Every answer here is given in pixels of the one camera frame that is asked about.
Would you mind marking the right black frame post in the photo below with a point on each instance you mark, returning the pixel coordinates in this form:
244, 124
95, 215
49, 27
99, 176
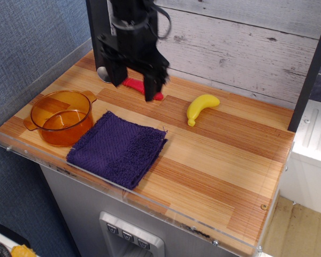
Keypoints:
306, 90

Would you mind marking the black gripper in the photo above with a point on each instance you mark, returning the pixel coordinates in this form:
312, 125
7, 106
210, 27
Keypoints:
133, 44

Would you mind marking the purple towel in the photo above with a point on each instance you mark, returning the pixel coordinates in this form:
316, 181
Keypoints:
117, 150

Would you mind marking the black frame post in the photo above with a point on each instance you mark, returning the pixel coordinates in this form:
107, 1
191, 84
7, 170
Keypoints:
99, 23
306, 90

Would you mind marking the grey metal cabinet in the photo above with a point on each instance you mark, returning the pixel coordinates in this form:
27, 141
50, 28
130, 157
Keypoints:
81, 204

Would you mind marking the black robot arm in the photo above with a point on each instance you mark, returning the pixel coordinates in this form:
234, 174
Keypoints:
135, 11

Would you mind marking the red handled metal spoon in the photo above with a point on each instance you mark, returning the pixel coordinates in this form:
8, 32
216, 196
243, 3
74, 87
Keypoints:
137, 85

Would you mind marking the yellow and black floor object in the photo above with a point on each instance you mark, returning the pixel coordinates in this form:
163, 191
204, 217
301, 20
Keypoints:
13, 244

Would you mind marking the orange transparent plastic pot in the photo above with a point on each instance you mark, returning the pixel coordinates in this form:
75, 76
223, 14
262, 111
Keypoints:
62, 117

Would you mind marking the yellow toy banana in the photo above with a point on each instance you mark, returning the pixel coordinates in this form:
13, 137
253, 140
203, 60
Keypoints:
200, 103

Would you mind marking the white ribbed side unit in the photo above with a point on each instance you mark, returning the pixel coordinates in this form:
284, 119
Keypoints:
301, 180

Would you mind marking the left black frame post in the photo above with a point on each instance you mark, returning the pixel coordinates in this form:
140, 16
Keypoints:
99, 23

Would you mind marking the silver control panel with buttons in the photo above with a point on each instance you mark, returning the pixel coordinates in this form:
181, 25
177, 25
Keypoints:
125, 239

